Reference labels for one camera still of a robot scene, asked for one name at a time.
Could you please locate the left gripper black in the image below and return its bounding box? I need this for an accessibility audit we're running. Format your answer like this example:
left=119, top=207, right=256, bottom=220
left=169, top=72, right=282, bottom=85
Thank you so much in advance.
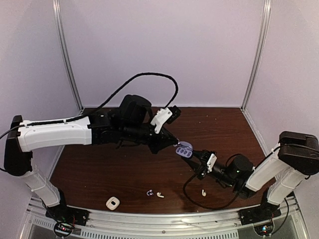
left=121, top=122, right=178, bottom=154

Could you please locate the lavender earbud charging case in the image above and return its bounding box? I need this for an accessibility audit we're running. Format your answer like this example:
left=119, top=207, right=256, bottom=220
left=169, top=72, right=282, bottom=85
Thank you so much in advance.
left=175, top=141, right=193, bottom=159

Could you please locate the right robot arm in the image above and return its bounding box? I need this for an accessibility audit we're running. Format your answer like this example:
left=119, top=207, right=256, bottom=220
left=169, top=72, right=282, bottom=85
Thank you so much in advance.
left=181, top=131, right=319, bottom=220

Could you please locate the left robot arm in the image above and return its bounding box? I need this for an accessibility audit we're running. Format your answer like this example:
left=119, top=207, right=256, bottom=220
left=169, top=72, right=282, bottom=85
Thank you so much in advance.
left=3, top=95, right=181, bottom=221

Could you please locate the cream white charging case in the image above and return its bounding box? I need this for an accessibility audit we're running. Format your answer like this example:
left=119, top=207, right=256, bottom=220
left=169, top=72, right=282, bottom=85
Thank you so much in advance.
left=105, top=196, right=120, bottom=211

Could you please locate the white earbud left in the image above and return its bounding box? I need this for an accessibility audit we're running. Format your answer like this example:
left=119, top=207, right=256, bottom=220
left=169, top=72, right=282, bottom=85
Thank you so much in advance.
left=157, top=192, right=164, bottom=198

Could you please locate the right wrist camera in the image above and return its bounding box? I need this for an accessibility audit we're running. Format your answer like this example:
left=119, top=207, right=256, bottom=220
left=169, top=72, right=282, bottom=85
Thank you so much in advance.
left=203, top=151, right=217, bottom=173

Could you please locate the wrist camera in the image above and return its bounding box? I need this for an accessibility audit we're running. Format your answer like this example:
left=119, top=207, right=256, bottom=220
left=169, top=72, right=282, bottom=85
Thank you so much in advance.
left=203, top=151, right=217, bottom=173
left=151, top=106, right=181, bottom=134

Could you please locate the right black cable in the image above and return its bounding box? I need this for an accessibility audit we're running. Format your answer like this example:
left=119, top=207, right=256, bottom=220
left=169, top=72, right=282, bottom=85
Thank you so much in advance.
left=183, top=173, right=237, bottom=210

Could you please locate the black cable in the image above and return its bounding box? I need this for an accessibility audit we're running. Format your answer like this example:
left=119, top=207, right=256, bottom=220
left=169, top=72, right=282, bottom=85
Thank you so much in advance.
left=0, top=72, right=179, bottom=140
left=183, top=173, right=237, bottom=210

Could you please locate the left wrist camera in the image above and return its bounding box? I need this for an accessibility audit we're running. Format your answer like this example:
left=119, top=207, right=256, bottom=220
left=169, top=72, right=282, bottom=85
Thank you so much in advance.
left=151, top=106, right=181, bottom=134

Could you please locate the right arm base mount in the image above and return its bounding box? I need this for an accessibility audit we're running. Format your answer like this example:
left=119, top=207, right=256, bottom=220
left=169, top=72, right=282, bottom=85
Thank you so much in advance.
left=239, top=198, right=282, bottom=237

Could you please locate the left black cable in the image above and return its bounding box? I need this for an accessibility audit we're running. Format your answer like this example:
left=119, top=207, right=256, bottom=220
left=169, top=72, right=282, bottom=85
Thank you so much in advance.
left=0, top=72, right=179, bottom=140

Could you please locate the front aluminium rail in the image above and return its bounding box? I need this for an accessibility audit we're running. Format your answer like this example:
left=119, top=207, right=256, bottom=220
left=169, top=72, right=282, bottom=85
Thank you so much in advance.
left=18, top=196, right=310, bottom=239

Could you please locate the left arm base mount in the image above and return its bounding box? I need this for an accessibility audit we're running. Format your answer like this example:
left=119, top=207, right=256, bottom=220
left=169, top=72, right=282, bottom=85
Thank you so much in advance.
left=42, top=198, right=89, bottom=239

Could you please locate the right aluminium frame post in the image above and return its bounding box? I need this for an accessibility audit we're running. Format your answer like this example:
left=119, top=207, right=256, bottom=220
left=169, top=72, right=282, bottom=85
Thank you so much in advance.
left=241, top=0, right=272, bottom=112

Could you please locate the aluminium frame post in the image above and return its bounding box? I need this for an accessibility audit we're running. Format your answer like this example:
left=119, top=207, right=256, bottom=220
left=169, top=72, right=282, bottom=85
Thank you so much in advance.
left=52, top=0, right=84, bottom=112
left=241, top=0, right=272, bottom=112

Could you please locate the left aluminium frame post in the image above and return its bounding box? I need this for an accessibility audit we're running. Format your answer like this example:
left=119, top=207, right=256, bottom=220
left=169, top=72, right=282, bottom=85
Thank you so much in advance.
left=52, top=0, right=84, bottom=112

